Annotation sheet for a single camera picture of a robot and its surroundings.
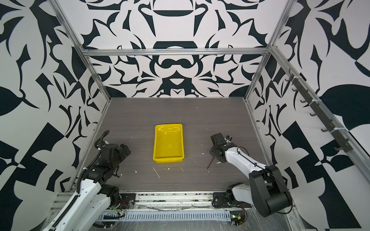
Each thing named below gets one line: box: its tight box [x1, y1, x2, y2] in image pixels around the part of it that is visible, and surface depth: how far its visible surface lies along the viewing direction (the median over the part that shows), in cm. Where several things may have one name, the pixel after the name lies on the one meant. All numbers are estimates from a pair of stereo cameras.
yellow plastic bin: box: [152, 123, 185, 164], surface depth 93 cm
